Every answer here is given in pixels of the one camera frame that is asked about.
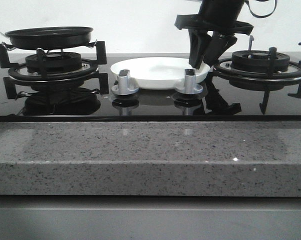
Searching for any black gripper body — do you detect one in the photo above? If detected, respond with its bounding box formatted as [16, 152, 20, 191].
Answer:
[175, 14, 253, 35]

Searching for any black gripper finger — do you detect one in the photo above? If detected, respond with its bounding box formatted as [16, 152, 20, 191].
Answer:
[204, 33, 237, 65]
[188, 29, 211, 69]

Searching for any white plate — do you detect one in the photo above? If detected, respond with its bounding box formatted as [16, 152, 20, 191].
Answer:
[110, 56, 211, 90]

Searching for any black frying pan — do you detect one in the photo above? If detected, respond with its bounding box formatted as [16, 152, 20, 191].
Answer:
[4, 26, 94, 50]

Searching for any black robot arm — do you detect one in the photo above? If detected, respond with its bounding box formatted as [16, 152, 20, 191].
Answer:
[175, 0, 253, 69]

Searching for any silver stove knob right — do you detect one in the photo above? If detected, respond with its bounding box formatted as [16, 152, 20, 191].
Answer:
[174, 68, 203, 95]

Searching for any silver stove knob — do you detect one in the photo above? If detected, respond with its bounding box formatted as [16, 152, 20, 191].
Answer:
[111, 69, 139, 96]
[174, 68, 203, 95]

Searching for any black burner without pan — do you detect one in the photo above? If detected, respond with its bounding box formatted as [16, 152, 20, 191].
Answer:
[205, 47, 301, 115]

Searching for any black glass gas stove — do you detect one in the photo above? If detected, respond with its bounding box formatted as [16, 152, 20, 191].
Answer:
[0, 55, 301, 122]

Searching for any silver stove knob left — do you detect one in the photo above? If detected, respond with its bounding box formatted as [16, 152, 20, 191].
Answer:
[111, 69, 139, 96]

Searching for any black burner with pan support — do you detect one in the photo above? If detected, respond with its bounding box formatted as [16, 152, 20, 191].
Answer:
[0, 40, 107, 99]

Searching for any grey cabinet front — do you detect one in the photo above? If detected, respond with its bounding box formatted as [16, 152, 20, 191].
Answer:
[0, 196, 301, 240]

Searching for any black cable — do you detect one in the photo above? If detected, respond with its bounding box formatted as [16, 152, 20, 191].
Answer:
[244, 0, 278, 19]

